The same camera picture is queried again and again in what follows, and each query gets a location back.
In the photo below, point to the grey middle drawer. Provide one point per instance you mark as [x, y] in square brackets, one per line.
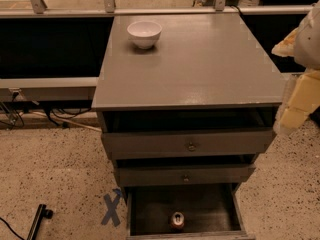
[185, 175]

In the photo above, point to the black bar tool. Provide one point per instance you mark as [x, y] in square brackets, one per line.
[42, 213]

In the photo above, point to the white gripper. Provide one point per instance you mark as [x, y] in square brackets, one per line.
[309, 47]

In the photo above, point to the blue tape cross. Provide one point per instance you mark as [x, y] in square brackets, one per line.
[112, 204]

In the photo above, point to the grey drawer cabinet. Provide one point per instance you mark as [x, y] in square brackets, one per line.
[206, 73]

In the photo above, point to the grey open bottom drawer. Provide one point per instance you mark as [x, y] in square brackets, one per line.
[211, 213]

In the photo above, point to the white ceramic bowl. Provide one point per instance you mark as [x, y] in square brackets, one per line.
[144, 34]

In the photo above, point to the red coke can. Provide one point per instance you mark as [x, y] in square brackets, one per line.
[177, 221]

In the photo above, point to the grey top drawer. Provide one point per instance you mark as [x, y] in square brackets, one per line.
[120, 146]

